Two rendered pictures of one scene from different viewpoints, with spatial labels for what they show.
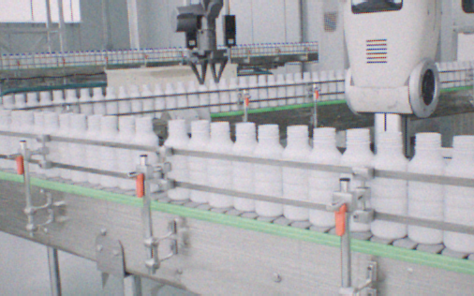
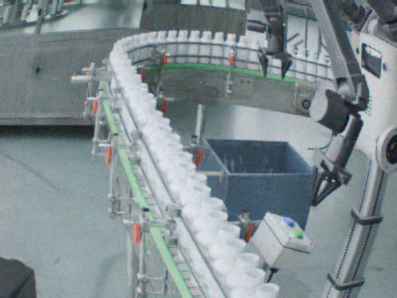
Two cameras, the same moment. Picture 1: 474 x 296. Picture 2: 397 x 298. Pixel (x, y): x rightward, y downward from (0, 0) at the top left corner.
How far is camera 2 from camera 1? 100 cm
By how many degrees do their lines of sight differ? 34
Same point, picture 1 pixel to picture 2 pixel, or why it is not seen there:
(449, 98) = not seen: outside the picture
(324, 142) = (179, 176)
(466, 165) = (204, 234)
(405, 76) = (377, 134)
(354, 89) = not seen: hidden behind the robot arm
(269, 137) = (168, 155)
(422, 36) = (392, 106)
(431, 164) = (200, 224)
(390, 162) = (188, 211)
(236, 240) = not seen: hidden behind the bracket
